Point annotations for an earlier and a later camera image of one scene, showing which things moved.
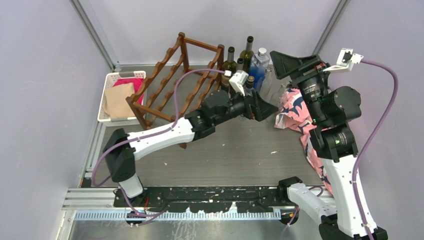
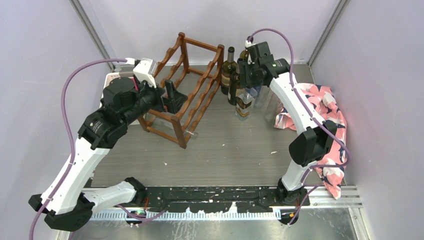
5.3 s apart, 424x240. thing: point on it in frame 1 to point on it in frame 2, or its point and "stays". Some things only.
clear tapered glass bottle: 267,90 to 166,123
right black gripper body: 313,67 to 248,76
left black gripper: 255,105 to 175,102
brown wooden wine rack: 186,78 stays
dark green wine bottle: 230,65 stays
